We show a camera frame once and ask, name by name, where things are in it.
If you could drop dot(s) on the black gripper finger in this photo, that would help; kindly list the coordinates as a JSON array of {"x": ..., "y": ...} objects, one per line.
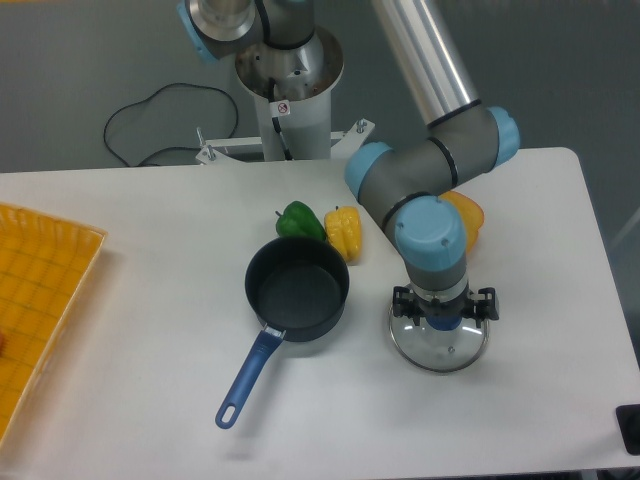
[
  {"x": 405, "y": 304},
  {"x": 481, "y": 306}
]

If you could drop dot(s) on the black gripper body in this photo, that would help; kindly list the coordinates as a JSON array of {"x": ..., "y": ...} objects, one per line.
[{"x": 437, "y": 312}]

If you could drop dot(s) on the glass lid blue knob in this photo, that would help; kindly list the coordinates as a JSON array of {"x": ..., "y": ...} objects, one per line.
[{"x": 440, "y": 349}]

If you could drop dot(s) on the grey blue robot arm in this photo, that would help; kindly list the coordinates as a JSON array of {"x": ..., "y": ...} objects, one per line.
[{"x": 399, "y": 190}]

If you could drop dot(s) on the toy bread slice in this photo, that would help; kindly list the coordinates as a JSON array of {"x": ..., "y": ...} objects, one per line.
[{"x": 472, "y": 216}]

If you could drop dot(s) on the yellow toy bell pepper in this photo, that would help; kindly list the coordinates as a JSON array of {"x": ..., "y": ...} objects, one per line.
[{"x": 343, "y": 229}]

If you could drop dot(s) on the green toy bell pepper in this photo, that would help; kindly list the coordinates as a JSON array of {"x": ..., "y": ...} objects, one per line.
[{"x": 298, "y": 220}]

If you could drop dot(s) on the black corner object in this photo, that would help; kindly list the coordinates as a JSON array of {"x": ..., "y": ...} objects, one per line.
[{"x": 628, "y": 418}]

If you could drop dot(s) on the yellow plastic basket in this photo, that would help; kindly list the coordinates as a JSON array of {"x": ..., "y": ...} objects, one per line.
[{"x": 45, "y": 260}]

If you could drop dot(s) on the dark saucepan blue handle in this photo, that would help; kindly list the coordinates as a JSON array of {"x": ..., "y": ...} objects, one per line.
[{"x": 297, "y": 287}]

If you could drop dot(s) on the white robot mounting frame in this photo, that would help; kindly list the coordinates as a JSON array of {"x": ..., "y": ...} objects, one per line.
[{"x": 292, "y": 95}]

